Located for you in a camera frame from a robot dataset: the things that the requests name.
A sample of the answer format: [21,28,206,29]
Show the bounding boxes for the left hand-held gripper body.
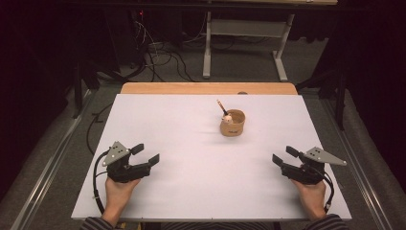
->
[101,140,152,184]

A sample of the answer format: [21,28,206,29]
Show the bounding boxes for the black pencil with gold end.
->
[216,99,230,117]

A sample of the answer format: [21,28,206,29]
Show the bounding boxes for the person's right hand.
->
[290,177,327,216]

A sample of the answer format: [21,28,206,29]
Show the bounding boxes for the thin black floor cable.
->
[85,101,115,156]

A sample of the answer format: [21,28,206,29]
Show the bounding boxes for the wooden table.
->
[120,81,299,96]

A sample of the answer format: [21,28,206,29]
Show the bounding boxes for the desk with white metal frame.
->
[202,0,339,82]

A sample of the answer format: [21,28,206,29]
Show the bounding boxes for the tangle of floor cables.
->
[126,17,206,83]

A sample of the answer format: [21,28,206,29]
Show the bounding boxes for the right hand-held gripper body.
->
[280,146,349,186]

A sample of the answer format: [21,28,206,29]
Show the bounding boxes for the hand-held gripper cable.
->
[314,165,336,215]
[92,149,112,216]

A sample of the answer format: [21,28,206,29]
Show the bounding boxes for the white board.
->
[70,93,353,222]

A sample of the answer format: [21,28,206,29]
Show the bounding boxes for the round wooden pen holder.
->
[218,108,247,138]

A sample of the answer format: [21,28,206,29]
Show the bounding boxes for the left hand-held gripper cable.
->
[92,149,112,216]

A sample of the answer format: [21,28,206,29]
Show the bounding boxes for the right hand-held gripper cable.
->
[314,165,336,215]

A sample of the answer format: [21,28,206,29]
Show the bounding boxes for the person's left hand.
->
[103,176,142,219]

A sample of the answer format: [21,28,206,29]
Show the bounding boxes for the aluminium floor rail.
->
[321,97,395,230]
[9,88,94,230]

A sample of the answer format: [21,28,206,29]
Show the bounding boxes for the black metal stand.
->
[70,58,101,120]
[296,67,350,131]

